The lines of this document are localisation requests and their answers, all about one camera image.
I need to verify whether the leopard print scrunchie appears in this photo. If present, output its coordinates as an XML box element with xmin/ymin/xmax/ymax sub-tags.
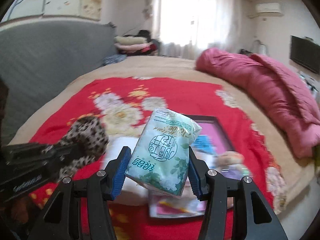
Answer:
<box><xmin>42</xmin><ymin>116</ymin><xmax>109</xmax><ymax>182</ymax></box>

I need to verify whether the white towel roll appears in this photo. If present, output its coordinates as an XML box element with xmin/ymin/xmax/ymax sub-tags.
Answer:
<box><xmin>100</xmin><ymin>135</ymin><xmax>156</xmax><ymax>207</ymax></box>

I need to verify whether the green tissue pack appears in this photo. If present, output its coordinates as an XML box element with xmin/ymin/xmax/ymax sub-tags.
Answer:
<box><xmin>125</xmin><ymin>108</ymin><xmax>202</xmax><ymax>197</ymax></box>

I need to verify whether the beige bed sheet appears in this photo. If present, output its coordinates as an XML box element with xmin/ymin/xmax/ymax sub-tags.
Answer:
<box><xmin>10</xmin><ymin>56</ymin><xmax>319</xmax><ymax>239</ymax></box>

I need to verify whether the grey quilted headboard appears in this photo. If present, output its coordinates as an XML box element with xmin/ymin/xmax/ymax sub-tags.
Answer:
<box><xmin>1</xmin><ymin>20</ymin><xmax>116</xmax><ymax>144</ymax></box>

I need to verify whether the red floral blanket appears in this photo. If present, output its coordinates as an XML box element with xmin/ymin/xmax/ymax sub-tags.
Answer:
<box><xmin>31</xmin><ymin>77</ymin><xmax>286</xmax><ymax>239</ymax></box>

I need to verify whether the pink red quilt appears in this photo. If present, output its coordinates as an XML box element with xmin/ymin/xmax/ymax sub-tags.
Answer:
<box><xmin>196</xmin><ymin>48</ymin><xmax>319</xmax><ymax>159</ymax></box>

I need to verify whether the blue patterned cloth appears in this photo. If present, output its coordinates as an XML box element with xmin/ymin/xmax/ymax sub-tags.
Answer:
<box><xmin>103</xmin><ymin>54</ymin><xmax>127</xmax><ymax>66</ymax></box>

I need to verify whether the stack of folded blankets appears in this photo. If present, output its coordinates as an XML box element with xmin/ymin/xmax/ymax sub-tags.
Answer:
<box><xmin>114</xmin><ymin>36</ymin><xmax>158</xmax><ymax>56</ymax></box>

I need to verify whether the white air conditioner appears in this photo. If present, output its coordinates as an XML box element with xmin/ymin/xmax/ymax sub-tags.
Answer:
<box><xmin>255</xmin><ymin>3</ymin><xmax>281</xmax><ymax>14</ymax></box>

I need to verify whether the white sheer curtain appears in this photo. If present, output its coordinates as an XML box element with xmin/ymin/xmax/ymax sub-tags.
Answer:
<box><xmin>152</xmin><ymin>0</ymin><xmax>242</xmax><ymax>60</ymax></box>

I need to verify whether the black wall television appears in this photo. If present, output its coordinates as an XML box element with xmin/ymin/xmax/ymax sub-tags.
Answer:
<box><xmin>290</xmin><ymin>36</ymin><xmax>320</xmax><ymax>74</ymax></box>

